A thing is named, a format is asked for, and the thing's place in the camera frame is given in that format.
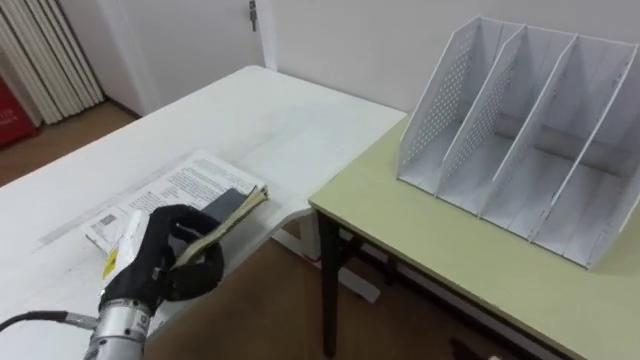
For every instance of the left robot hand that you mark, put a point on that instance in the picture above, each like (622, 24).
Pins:
(145, 270)

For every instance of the white paperback book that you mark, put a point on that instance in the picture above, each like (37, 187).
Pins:
(190, 190)

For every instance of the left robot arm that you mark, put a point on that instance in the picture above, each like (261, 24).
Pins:
(117, 330)

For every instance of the white desk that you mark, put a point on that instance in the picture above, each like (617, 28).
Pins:
(165, 165)

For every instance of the red box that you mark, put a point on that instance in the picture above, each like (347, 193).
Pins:
(12, 120)

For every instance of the white door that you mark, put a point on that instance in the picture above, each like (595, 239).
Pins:
(185, 45)

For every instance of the white radiator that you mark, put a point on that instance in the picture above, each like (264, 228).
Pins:
(47, 55)

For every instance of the green desk with black legs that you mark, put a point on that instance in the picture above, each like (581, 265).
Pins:
(475, 265)

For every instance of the white perforated file rack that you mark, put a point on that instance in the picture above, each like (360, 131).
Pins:
(525, 135)

